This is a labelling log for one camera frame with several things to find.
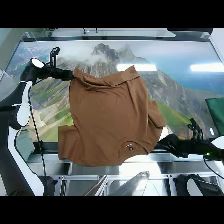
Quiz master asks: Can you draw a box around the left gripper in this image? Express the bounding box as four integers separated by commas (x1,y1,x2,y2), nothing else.
49,67,75,82

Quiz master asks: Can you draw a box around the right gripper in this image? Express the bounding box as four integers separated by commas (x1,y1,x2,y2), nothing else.
155,133,183,157

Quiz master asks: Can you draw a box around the brown shirt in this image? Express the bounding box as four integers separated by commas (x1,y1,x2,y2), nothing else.
57,65,167,168

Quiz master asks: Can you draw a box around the pale green garment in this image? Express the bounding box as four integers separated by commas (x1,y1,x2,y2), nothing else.
14,128,36,162

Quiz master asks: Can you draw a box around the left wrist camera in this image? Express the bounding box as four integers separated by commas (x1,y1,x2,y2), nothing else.
48,46,62,68

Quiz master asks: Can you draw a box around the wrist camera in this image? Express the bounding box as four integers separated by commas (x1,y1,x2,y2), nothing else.
187,117,205,141
48,46,62,68

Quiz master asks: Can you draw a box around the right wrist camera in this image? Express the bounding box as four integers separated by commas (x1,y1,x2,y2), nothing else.
187,117,205,141

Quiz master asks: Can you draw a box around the black cable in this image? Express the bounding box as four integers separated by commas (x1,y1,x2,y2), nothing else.
27,83,48,196

